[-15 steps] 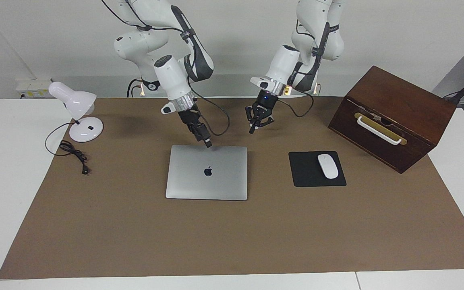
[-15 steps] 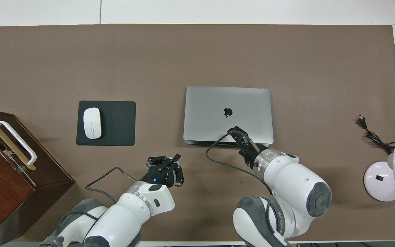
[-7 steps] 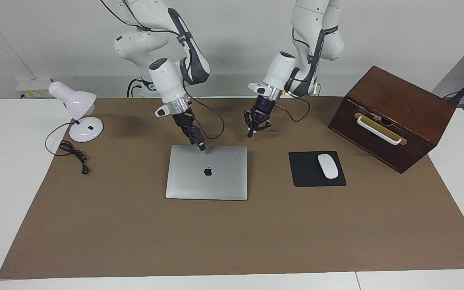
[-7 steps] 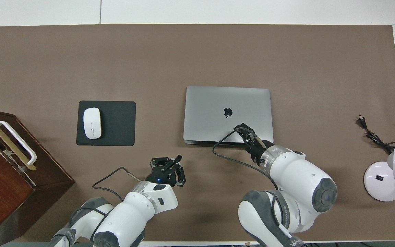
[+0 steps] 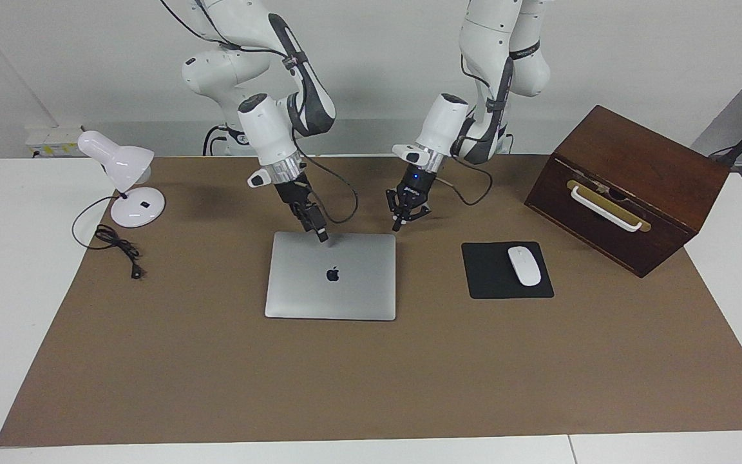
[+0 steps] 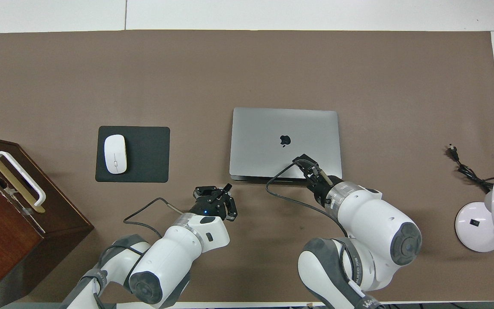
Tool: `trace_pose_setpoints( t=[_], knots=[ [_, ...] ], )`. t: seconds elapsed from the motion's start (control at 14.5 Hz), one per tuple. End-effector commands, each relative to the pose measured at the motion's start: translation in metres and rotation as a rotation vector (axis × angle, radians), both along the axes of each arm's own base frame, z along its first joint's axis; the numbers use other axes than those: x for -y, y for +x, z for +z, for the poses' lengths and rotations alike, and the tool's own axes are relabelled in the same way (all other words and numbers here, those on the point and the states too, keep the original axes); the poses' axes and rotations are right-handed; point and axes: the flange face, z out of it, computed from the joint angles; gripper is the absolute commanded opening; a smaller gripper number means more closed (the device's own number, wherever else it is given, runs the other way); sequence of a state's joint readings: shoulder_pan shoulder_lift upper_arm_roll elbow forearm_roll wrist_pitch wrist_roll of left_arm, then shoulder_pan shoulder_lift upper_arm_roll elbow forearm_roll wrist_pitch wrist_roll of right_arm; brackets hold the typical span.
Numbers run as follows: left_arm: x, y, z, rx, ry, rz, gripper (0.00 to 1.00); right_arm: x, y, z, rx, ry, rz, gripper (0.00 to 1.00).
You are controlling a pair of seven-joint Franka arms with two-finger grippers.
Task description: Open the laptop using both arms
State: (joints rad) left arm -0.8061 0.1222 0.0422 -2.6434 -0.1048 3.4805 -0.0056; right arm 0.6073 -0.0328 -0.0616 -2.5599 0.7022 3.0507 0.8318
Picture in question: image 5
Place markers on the brown table mat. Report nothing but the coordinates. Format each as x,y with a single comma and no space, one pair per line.
216,386

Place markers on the white desk lamp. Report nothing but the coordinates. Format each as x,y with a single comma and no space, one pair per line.
139,209

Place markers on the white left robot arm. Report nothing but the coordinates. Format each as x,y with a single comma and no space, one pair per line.
442,122

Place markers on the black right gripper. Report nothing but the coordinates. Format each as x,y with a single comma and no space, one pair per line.
292,190

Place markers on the white computer mouse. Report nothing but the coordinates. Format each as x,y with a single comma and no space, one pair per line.
524,265

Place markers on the dark brown wooden box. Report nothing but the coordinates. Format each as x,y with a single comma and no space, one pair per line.
641,154

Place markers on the black mouse pad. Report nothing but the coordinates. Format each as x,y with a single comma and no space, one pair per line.
490,274

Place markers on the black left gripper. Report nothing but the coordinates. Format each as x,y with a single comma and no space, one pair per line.
415,185

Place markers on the white wall power strip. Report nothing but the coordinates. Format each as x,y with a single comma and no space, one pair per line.
55,136

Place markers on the grey Apple laptop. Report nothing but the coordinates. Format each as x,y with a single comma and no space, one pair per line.
306,290

